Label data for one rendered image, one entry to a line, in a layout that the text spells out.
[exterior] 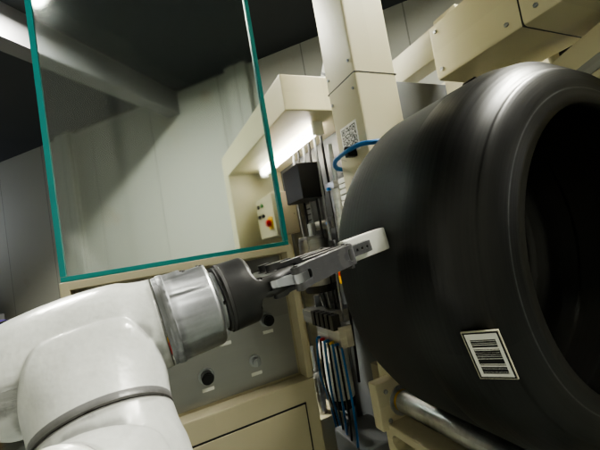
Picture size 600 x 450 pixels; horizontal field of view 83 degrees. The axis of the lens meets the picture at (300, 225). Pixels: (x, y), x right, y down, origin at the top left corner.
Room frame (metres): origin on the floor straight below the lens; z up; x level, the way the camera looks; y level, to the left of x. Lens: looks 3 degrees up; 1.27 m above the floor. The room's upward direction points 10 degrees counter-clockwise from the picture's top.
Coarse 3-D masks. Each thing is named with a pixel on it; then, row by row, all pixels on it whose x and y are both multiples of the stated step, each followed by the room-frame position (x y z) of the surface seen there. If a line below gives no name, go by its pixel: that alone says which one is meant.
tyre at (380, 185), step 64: (448, 128) 0.43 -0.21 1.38; (512, 128) 0.41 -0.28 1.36; (576, 128) 0.65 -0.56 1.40; (384, 192) 0.49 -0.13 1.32; (448, 192) 0.40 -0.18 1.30; (512, 192) 0.39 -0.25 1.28; (576, 192) 0.74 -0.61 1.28; (384, 256) 0.47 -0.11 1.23; (448, 256) 0.39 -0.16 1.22; (512, 256) 0.38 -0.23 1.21; (576, 256) 0.77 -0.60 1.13; (384, 320) 0.50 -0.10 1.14; (448, 320) 0.40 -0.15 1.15; (512, 320) 0.38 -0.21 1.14; (576, 320) 0.74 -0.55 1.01; (448, 384) 0.45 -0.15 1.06; (512, 384) 0.39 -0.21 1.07; (576, 384) 0.41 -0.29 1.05; (576, 448) 0.44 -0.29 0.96
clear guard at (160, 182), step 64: (64, 0) 0.78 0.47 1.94; (128, 0) 0.84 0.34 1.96; (192, 0) 0.91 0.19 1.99; (64, 64) 0.78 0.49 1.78; (128, 64) 0.83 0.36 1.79; (192, 64) 0.90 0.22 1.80; (256, 64) 0.97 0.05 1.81; (64, 128) 0.77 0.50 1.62; (128, 128) 0.82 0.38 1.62; (192, 128) 0.89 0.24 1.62; (256, 128) 0.97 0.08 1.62; (64, 192) 0.76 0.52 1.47; (128, 192) 0.82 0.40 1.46; (192, 192) 0.88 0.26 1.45; (256, 192) 0.95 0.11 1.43; (64, 256) 0.75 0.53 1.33; (128, 256) 0.81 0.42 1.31; (192, 256) 0.86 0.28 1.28
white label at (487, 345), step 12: (468, 336) 0.39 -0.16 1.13; (480, 336) 0.38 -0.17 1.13; (492, 336) 0.37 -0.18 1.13; (468, 348) 0.39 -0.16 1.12; (480, 348) 0.38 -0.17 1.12; (492, 348) 0.38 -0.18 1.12; (504, 348) 0.37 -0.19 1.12; (480, 360) 0.39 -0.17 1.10; (492, 360) 0.38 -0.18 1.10; (504, 360) 0.37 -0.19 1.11; (480, 372) 0.40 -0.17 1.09; (492, 372) 0.39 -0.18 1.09; (504, 372) 0.38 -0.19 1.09; (516, 372) 0.37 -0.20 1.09
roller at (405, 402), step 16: (400, 400) 0.72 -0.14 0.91; (416, 400) 0.69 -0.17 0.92; (416, 416) 0.68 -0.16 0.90; (432, 416) 0.65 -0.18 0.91; (448, 416) 0.62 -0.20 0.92; (448, 432) 0.61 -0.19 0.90; (464, 432) 0.58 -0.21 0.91; (480, 432) 0.56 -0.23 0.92; (480, 448) 0.55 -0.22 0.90; (496, 448) 0.53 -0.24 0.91; (512, 448) 0.52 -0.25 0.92
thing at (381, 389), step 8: (384, 376) 0.76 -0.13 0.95; (376, 384) 0.73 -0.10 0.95; (384, 384) 0.74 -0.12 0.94; (392, 384) 0.75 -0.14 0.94; (376, 392) 0.73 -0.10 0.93; (384, 392) 0.73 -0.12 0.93; (392, 392) 0.74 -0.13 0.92; (376, 400) 0.73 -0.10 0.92; (384, 400) 0.73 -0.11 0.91; (392, 400) 0.74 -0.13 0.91; (376, 408) 0.74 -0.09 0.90; (384, 408) 0.73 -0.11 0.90; (392, 408) 0.74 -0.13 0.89; (376, 416) 0.74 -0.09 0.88; (384, 416) 0.73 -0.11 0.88; (392, 416) 0.74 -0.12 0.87; (400, 416) 0.75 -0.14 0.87; (376, 424) 0.75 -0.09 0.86; (384, 424) 0.73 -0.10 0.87
